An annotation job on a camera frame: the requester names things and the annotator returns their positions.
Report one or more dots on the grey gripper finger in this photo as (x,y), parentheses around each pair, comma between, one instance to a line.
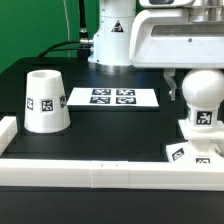
(169,74)

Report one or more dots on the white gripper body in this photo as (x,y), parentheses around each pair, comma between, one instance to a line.
(165,38)

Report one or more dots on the white lamp bulb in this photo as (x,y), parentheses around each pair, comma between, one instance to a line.
(203,90)

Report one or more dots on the white lamp base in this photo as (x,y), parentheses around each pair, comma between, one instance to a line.
(200,147)

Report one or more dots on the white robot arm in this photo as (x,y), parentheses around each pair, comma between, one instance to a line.
(111,43)

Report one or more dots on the white lamp shade cone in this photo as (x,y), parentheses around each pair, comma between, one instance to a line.
(46,108)

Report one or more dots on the white marker sheet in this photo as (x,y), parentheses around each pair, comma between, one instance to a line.
(113,97)

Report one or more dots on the white front fence wall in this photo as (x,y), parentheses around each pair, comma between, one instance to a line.
(111,174)

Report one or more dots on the white fence wall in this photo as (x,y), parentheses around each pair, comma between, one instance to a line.
(8,130)
(111,174)

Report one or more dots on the white left fence wall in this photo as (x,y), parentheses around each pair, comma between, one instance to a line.
(8,130)

